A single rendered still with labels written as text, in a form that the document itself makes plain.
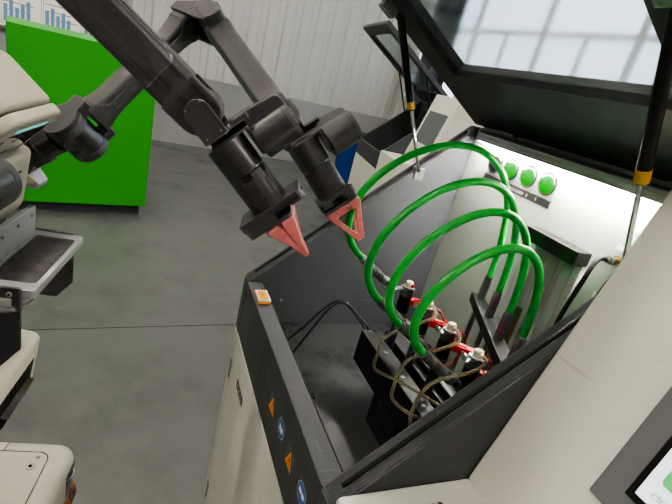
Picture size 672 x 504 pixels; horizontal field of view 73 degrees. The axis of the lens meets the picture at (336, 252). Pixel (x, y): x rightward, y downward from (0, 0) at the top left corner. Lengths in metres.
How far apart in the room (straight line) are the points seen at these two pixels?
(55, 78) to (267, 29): 4.14
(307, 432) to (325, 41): 7.30
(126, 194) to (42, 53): 1.14
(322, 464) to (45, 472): 1.04
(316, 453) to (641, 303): 0.50
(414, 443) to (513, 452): 0.14
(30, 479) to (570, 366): 1.40
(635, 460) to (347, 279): 0.84
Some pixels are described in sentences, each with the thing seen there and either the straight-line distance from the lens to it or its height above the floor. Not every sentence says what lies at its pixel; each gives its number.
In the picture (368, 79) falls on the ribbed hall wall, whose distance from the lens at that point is 8.17.
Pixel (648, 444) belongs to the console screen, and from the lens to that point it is 0.65.
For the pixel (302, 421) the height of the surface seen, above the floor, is 0.95.
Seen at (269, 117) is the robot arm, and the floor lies 1.41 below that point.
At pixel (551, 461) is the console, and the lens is 0.71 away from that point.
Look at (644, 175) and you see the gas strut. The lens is 0.71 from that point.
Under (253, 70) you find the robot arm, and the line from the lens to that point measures 0.98.
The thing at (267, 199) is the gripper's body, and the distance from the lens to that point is 0.65.
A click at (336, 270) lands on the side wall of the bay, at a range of 1.25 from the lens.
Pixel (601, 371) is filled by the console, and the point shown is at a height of 1.23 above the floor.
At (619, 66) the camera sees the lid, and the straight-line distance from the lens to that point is 0.83.
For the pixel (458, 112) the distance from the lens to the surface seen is 3.84.
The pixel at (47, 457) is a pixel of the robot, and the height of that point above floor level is 0.28.
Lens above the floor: 1.48
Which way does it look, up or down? 21 degrees down
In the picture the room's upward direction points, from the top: 15 degrees clockwise
